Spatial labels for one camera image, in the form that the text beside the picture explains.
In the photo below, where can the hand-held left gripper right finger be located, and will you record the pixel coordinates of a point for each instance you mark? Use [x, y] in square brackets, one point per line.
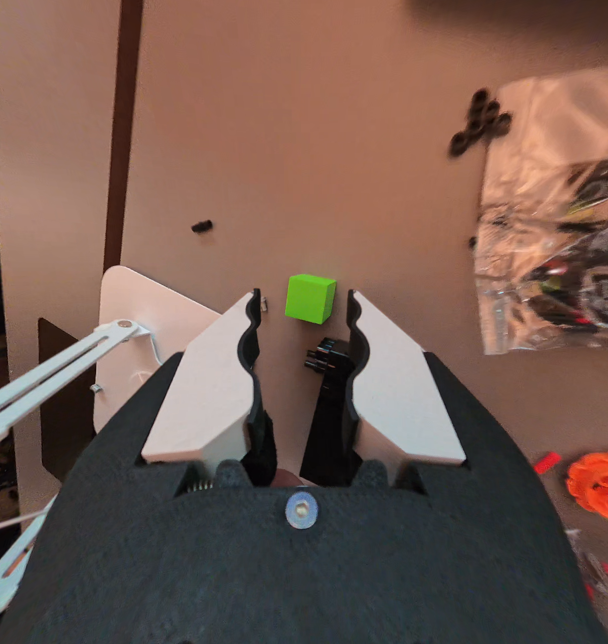
[410, 403]

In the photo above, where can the silver plastic parts bag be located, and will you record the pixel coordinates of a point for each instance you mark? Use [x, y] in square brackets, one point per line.
[555, 221]

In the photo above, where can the black double connector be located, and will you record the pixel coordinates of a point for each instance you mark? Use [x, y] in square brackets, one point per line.
[478, 121]

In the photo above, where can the black small bushing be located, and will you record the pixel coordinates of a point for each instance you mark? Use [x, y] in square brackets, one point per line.
[202, 226]

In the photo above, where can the green foam cube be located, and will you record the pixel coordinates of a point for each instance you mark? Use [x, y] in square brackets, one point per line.
[311, 298]

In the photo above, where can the orange plastic gear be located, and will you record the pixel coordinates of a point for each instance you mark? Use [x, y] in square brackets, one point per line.
[601, 485]

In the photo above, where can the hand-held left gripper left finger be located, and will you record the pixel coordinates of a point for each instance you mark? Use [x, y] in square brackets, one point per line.
[203, 403]

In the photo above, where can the white book stand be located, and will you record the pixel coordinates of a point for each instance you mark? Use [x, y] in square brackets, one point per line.
[133, 312]

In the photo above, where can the grey desk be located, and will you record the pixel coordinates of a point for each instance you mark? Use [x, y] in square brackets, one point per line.
[334, 151]

